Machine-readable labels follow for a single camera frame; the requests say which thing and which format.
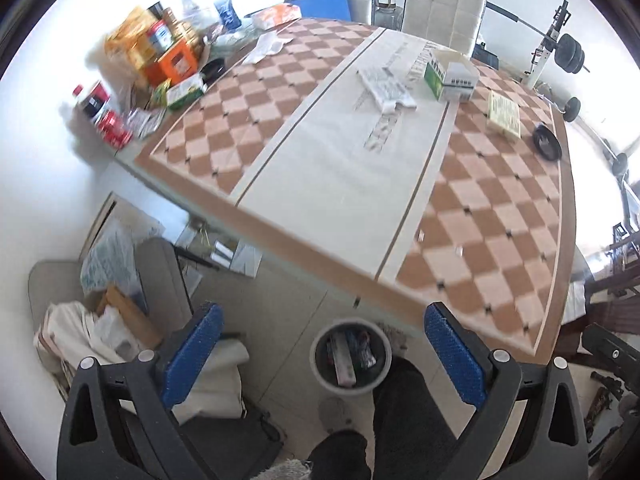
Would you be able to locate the cola bottle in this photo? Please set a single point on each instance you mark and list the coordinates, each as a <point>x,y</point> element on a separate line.
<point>92,100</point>

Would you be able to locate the crumpled white tissue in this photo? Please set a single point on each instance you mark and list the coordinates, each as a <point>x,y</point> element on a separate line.
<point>265,47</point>

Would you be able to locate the grey fuzzy slipper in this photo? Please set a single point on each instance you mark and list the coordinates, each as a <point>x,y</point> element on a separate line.
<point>285,471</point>

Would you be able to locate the black ashtray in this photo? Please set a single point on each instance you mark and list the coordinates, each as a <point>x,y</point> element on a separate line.
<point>546,137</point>

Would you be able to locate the white cloth bag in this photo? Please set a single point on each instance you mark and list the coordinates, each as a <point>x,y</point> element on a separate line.
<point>72,340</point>

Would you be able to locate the cardboard box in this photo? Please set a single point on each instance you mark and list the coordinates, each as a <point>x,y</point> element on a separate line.
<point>131,316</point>

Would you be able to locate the blue label water bottle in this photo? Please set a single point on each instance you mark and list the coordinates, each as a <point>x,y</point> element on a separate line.
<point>227,12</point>

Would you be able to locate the grey padded chair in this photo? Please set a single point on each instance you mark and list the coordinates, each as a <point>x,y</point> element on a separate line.
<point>160,275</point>

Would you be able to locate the orange box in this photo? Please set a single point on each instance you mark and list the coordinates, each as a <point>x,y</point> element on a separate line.
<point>172,65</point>

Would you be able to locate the white padded chair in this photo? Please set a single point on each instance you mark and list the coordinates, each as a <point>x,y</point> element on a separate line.
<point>442,7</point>

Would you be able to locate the yellow snack bag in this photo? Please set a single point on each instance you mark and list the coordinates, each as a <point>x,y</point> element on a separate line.
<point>131,37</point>

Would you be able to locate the clear plastic packets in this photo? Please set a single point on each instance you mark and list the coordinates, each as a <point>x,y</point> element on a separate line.
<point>145,121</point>

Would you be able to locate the papers under table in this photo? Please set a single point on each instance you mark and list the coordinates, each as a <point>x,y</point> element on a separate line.
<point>235,257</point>

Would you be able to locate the long white box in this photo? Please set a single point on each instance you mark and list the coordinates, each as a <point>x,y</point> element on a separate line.
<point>344,362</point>

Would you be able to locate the clear bubble wrap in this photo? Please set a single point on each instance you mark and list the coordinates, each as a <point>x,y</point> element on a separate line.
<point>111,260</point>

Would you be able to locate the dark wooden chair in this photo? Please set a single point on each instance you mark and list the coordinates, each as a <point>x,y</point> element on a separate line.
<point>612,287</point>

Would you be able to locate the open green white box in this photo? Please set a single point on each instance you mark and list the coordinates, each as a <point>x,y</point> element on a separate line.
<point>450,77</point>

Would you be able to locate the pale yellow flat box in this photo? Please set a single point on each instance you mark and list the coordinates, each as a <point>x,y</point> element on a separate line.
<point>504,115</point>

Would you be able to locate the person's dark trouser leg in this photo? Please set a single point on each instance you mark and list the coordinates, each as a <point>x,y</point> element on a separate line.
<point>405,410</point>

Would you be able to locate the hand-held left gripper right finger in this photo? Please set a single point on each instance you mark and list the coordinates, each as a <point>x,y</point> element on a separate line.
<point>455,360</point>

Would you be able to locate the white round trash bin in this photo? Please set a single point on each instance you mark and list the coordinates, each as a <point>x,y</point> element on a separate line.
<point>320,375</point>

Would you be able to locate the white barbell rack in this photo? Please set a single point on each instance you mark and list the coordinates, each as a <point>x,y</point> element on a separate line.
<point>547,45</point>

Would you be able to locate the orange tissue pack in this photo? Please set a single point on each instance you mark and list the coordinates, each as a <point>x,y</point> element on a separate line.
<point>276,14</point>

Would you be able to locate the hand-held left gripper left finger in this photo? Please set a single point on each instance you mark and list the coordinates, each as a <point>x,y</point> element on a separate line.
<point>192,355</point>

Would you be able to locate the floor barbell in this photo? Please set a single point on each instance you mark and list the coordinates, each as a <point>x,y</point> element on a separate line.
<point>571,109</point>

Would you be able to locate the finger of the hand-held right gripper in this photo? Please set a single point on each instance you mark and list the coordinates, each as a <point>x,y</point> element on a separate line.
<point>612,352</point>

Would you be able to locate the black bowl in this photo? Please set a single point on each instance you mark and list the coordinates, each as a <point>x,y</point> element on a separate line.
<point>212,69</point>

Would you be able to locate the barbell with black plates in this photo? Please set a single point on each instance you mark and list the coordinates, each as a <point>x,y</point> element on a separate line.
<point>570,52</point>

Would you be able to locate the red lid jar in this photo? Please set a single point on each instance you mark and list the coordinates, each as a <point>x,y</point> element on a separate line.
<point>160,35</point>

